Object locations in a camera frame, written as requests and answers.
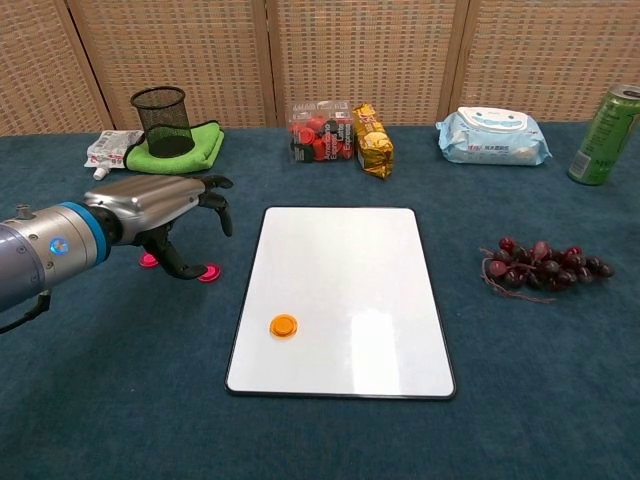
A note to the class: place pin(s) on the dark red grape bunch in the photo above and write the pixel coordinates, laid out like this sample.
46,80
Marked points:
545,270

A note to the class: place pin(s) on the green drink can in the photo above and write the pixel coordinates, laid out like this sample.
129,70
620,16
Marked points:
602,140

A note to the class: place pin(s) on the pink disc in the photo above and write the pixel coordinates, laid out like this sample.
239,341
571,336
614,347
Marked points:
212,273
148,260

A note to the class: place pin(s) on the orange disc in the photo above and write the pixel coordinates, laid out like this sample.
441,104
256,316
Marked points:
283,326

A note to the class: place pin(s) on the light blue wet wipes pack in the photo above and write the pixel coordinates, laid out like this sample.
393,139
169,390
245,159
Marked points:
492,137

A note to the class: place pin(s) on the white magnetic board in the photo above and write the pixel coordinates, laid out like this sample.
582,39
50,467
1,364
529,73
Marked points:
350,300

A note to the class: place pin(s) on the golden snack bag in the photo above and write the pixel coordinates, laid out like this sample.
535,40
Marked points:
372,145

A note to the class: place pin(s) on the black mesh pen holder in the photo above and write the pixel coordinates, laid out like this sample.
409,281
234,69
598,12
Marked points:
165,125

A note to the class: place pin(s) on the white spout pouch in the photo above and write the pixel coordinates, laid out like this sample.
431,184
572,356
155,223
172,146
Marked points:
107,150

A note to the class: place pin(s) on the folded green cloth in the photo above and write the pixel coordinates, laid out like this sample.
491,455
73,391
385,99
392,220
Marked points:
205,145

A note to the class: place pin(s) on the red snack package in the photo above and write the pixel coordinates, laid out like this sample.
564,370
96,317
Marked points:
320,135

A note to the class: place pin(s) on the blue felt table cover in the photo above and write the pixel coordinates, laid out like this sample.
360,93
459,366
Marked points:
100,400

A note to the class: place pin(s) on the left five-finger robot hand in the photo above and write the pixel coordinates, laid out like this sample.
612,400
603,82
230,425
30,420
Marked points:
150,200

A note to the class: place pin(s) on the woven bamboo folding screen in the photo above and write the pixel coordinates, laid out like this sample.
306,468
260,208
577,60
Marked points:
350,55

